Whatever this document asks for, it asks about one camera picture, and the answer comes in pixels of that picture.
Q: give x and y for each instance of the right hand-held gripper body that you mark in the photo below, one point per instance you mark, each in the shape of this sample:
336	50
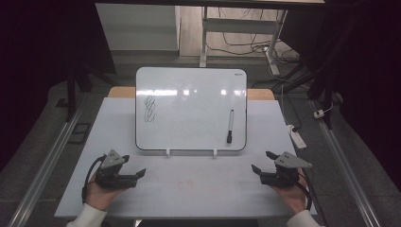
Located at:
283	171

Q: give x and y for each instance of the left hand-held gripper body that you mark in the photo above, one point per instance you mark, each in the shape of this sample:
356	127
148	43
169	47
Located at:
110	171

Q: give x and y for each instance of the black and white marker pen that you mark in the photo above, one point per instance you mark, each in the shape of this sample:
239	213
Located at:
230	121

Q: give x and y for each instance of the white whiteboard with black rim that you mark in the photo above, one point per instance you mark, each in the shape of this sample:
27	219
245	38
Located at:
189	119

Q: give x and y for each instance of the person's right hand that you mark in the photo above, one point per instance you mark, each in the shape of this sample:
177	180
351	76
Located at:
291	197

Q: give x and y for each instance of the person's left hand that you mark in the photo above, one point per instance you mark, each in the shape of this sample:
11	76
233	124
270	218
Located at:
101	197

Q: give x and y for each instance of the white whiteboard stand clip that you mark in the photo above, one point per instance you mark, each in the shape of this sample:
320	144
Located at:
168	153
215	153

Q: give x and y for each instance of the black floor socket hatch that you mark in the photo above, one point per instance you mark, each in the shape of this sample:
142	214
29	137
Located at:
79	133

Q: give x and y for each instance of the white table cover sheet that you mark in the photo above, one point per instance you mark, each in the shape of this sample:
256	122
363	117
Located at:
189	195

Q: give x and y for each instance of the small white plug adapter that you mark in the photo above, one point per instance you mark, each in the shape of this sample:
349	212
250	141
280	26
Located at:
319	113

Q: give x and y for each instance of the wooden table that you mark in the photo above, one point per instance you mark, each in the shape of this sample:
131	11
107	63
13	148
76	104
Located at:
121	92

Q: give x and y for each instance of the black metal stand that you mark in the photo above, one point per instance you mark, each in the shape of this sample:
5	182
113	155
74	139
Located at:
327	94
71	94

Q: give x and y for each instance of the dark curtain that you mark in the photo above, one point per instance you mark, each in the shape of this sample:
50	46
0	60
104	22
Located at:
38	63
369	78

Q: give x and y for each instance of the white cabinet panel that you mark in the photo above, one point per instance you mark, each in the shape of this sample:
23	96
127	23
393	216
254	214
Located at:
138	28

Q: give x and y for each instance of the aluminium floor rail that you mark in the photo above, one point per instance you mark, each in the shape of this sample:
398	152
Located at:
346	170
47	164

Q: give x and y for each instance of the white metal desk frame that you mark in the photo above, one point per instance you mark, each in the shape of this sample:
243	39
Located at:
239	26

